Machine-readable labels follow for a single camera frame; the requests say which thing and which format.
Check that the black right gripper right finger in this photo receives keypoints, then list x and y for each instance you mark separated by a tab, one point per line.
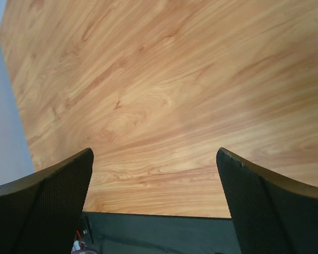
271	213

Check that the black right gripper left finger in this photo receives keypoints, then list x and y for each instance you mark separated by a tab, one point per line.
40	213

